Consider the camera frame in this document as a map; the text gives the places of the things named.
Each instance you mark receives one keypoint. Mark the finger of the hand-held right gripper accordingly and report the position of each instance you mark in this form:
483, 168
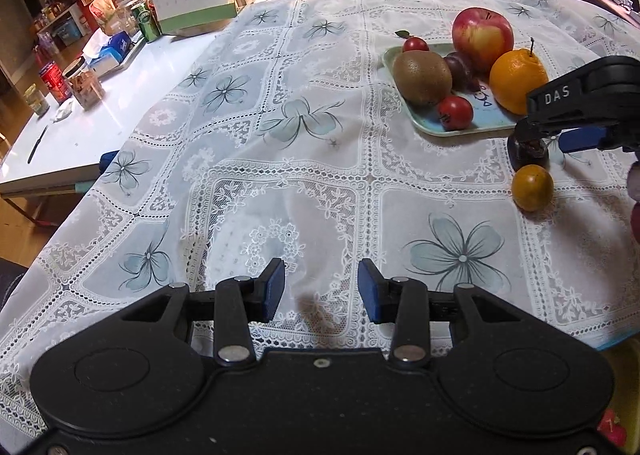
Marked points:
582, 140
535, 130

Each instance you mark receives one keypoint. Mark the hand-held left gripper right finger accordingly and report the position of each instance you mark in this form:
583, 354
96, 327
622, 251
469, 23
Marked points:
369, 292

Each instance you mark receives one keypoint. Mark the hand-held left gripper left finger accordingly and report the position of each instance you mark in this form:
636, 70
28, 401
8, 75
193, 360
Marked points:
274, 290

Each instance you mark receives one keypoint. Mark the dark wrinkled fruit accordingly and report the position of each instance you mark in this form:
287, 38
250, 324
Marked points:
527, 156

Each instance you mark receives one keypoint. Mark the gold metal tin tray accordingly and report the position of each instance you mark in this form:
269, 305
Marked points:
622, 380

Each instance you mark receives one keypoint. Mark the orange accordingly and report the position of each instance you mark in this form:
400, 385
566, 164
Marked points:
515, 80

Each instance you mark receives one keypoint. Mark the yellow cherry tomato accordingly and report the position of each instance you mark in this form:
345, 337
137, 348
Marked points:
532, 187

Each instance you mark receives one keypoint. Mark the red cherry tomato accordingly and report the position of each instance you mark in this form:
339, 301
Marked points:
455, 112

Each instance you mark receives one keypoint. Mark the dark purple plum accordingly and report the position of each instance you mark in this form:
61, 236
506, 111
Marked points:
460, 70

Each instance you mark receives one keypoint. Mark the red apple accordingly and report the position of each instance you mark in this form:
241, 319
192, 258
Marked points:
480, 37

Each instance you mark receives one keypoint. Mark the pale green rectangular plate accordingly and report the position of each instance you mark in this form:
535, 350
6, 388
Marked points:
425, 117

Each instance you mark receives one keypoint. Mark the white lace floral tablecloth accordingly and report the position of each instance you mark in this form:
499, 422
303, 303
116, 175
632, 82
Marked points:
310, 175

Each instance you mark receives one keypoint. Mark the brown kiwi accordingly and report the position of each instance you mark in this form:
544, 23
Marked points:
421, 77

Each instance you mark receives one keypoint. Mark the small red cherry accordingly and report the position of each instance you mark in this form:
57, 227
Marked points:
416, 44

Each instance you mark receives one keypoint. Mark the blue table corner guard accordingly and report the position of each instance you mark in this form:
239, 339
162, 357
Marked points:
107, 163

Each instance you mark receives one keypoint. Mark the black pen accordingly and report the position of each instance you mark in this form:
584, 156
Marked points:
37, 144

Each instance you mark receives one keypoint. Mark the clear snack jar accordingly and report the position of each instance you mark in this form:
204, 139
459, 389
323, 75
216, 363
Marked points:
85, 84

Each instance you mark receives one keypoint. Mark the blue tissue box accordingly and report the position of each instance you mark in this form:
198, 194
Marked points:
112, 52

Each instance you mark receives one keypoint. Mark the green drink can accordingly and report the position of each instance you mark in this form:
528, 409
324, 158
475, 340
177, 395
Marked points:
148, 26

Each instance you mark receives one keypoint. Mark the red drink can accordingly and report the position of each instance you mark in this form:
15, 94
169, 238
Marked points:
54, 82

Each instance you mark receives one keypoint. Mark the small pale jar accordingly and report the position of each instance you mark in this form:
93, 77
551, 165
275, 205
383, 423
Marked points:
36, 101

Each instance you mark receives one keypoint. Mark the clear glass jar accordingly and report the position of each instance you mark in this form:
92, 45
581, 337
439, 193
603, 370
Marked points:
131, 12

